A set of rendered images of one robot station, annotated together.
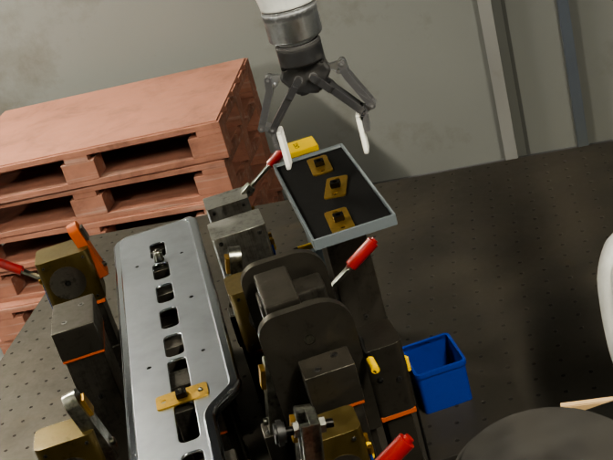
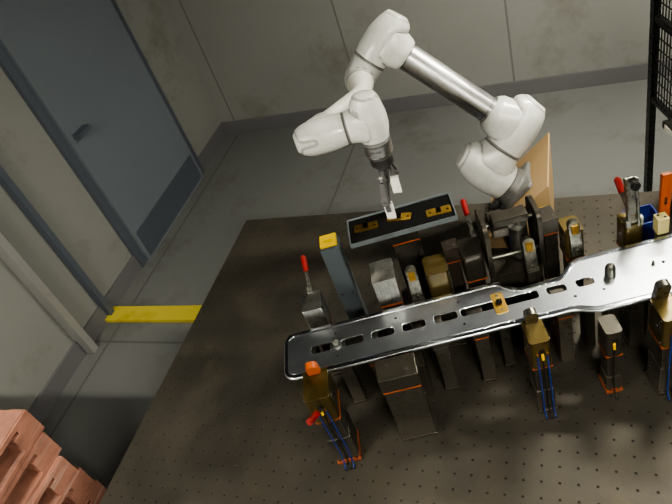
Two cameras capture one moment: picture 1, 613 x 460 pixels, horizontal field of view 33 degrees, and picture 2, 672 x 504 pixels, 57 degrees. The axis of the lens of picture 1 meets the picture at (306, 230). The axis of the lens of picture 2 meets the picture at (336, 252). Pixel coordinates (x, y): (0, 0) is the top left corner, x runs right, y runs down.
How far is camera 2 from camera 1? 2.23 m
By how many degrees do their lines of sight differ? 63
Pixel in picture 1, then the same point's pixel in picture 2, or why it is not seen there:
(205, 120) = (12, 419)
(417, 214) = (249, 302)
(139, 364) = (458, 329)
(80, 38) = not seen: outside the picture
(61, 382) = (315, 491)
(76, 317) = (402, 363)
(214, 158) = (37, 436)
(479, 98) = (41, 319)
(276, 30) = (388, 146)
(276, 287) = (509, 212)
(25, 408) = not seen: outside the picture
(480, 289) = not seen: hidden behind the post
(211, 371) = (479, 295)
